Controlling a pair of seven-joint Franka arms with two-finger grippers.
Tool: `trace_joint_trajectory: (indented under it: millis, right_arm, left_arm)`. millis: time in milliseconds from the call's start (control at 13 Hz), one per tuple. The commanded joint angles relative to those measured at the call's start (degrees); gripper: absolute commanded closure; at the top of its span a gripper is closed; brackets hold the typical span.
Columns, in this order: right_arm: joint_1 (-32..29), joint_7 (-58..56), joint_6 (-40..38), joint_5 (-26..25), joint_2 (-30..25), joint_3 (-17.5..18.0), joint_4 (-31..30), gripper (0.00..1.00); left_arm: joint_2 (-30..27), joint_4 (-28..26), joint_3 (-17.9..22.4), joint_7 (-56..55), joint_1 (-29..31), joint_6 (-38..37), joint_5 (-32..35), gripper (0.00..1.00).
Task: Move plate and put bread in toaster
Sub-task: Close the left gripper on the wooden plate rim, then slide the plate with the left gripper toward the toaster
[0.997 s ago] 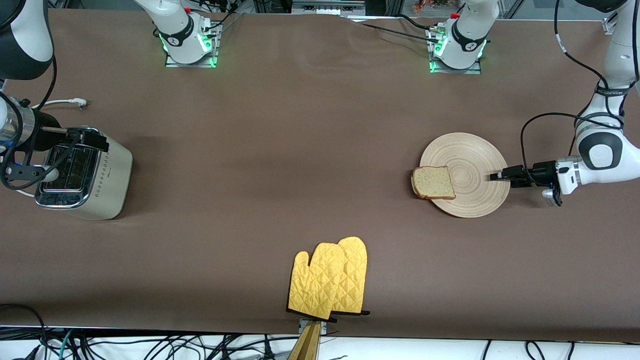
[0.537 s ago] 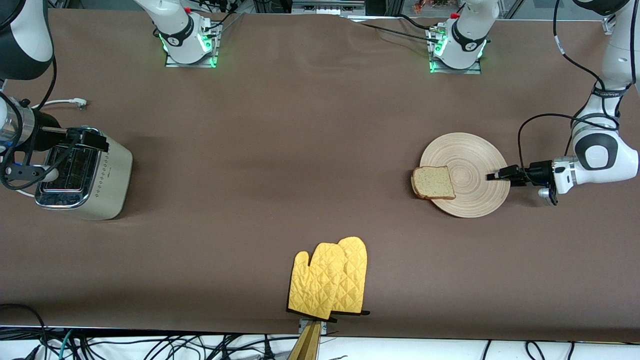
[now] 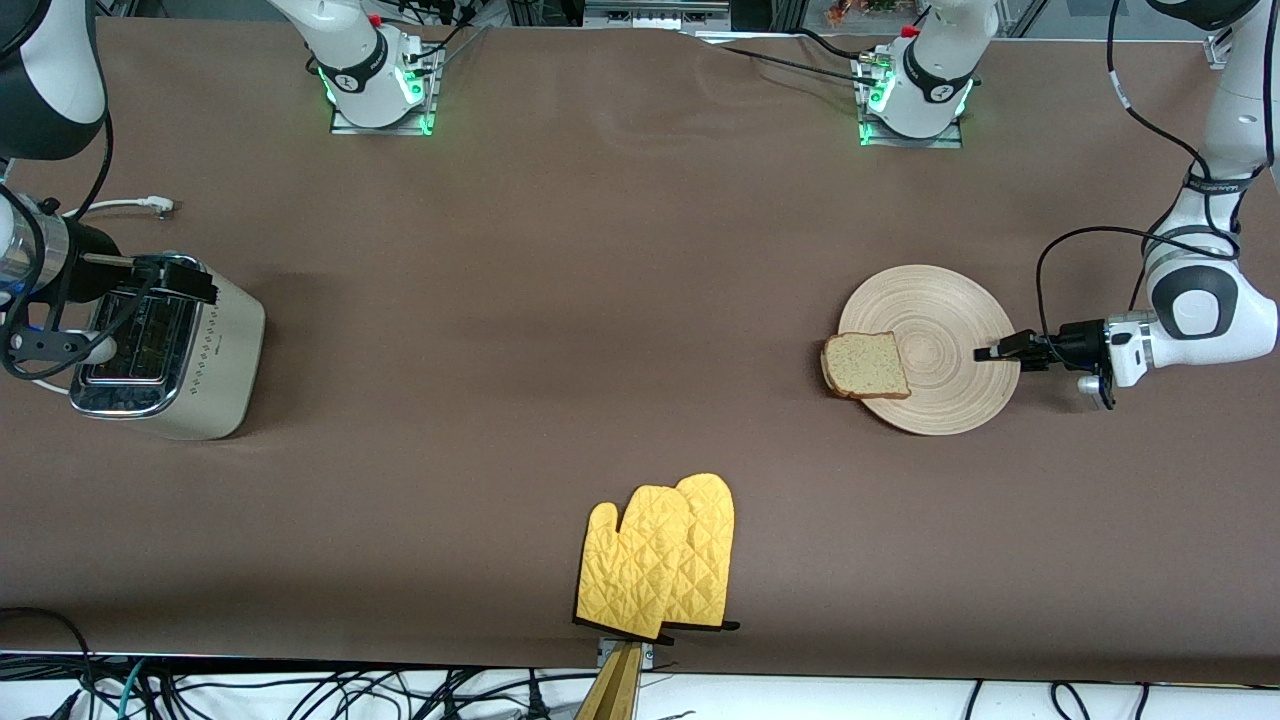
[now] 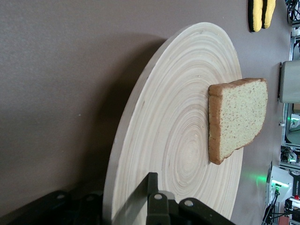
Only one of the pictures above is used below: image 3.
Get black cable to arm base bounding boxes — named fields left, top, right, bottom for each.
left=690, top=28, right=883, bottom=87

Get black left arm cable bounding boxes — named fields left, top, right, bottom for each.
left=1035, top=0, right=1206, bottom=341

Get small metal bracket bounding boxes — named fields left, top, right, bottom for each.
left=597, top=637, right=656, bottom=669

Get grey device behind table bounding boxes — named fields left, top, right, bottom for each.
left=583, top=0, right=731, bottom=29

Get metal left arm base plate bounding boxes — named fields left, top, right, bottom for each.
left=858, top=50, right=966, bottom=149

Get beige and chrome toaster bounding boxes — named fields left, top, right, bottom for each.
left=70, top=255, right=267, bottom=442

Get brown-crusted bread slice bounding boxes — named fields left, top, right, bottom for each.
left=822, top=332, right=913, bottom=401

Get yellow quilted oven mitt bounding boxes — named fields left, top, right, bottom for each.
left=660, top=473, right=741, bottom=633
left=575, top=485, right=693, bottom=643

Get brown table cover sheet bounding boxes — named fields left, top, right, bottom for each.
left=0, top=18, right=1280, bottom=686

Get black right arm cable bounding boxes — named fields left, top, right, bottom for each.
left=0, top=108, right=114, bottom=381

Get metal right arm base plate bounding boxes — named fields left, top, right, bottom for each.
left=330, top=45, right=438, bottom=136

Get round wooden plate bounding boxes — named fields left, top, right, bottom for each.
left=838, top=265, right=1022, bottom=437

